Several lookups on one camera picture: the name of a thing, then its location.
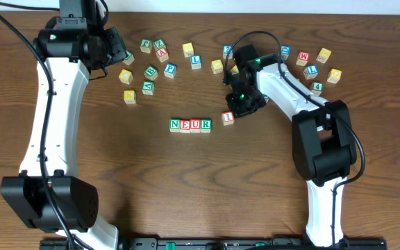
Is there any red I block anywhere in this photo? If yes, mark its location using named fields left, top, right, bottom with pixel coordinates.
left=222, top=111, right=235, bottom=126

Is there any green R block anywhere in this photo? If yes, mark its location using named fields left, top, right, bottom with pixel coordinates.
left=201, top=119, right=212, bottom=133

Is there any blue P block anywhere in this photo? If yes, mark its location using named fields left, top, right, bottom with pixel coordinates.
left=164, top=63, right=177, bottom=78

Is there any red E block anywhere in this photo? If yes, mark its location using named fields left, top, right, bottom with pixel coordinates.
left=179, top=119, right=190, bottom=133

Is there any green N block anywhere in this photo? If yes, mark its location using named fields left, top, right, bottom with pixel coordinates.
left=169, top=119, right=181, bottom=133

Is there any red U block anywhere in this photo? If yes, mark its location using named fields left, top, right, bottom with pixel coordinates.
left=190, top=119, right=201, bottom=133

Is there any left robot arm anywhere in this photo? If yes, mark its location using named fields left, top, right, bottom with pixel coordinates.
left=1, top=1, right=127, bottom=249

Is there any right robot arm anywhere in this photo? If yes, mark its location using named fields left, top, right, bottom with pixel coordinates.
left=224, top=44, right=363, bottom=247

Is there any green L block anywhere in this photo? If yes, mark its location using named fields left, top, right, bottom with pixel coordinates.
left=123, top=51, right=135, bottom=65

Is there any yellow C block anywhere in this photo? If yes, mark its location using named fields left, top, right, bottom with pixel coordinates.
left=119, top=69, right=133, bottom=85

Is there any green J block upper left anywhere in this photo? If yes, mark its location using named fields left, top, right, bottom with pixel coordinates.
left=140, top=39, right=152, bottom=53

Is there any yellow O block right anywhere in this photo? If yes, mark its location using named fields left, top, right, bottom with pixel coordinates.
left=231, top=65, right=239, bottom=75

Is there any yellow o block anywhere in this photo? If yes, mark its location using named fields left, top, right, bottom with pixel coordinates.
left=231, top=65, right=239, bottom=75
left=211, top=59, right=224, bottom=74

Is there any green B block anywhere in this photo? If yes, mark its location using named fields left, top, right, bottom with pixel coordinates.
left=144, top=65, right=158, bottom=81

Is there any green Z block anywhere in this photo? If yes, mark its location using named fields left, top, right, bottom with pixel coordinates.
left=153, top=39, right=167, bottom=51

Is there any yellow O block left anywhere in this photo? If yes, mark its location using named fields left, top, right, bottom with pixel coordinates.
left=211, top=59, right=224, bottom=74

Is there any red A block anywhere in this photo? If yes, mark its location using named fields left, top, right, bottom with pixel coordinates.
left=156, top=47, right=169, bottom=63

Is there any yellow K block left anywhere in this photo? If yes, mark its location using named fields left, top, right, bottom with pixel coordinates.
left=123, top=90, right=137, bottom=104

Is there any yellow k block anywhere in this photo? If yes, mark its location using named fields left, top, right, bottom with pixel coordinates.
left=123, top=90, right=137, bottom=104
left=316, top=47, right=332, bottom=64

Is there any blue 2 block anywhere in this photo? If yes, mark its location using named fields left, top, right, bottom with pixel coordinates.
left=223, top=44, right=233, bottom=60

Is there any blue L block centre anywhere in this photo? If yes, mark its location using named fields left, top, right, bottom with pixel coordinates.
left=190, top=55, right=202, bottom=69

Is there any blue l block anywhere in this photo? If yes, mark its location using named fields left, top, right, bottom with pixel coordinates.
left=303, top=65, right=319, bottom=80
left=190, top=55, right=202, bottom=69

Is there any blue D block right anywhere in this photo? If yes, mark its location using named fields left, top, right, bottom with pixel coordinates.
left=281, top=45, right=291, bottom=60

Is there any yellow S block top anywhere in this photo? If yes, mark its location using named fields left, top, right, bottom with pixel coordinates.
left=182, top=42, right=194, bottom=58

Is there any blue L block right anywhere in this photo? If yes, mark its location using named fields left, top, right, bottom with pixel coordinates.
left=303, top=65, right=319, bottom=80

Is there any red M block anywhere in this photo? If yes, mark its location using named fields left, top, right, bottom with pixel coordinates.
left=296, top=51, right=310, bottom=66

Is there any green 4 block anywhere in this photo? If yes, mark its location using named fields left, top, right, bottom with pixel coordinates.
left=310, top=81, right=324, bottom=96

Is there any yellow K block right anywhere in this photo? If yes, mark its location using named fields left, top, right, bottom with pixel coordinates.
left=316, top=47, right=332, bottom=64

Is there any yellow G block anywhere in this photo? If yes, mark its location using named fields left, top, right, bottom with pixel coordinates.
left=327, top=68, right=342, bottom=84

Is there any right black cable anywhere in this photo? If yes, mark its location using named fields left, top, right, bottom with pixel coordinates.
left=222, top=30, right=367, bottom=248

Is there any black cable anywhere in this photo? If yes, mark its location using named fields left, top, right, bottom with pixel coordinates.
left=0, top=0, right=97, bottom=250
left=222, top=30, right=367, bottom=248

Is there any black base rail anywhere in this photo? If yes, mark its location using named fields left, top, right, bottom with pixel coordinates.
left=39, top=237, right=388, bottom=250

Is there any left black cable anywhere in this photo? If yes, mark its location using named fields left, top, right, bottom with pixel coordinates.
left=0, top=0, right=97, bottom=250

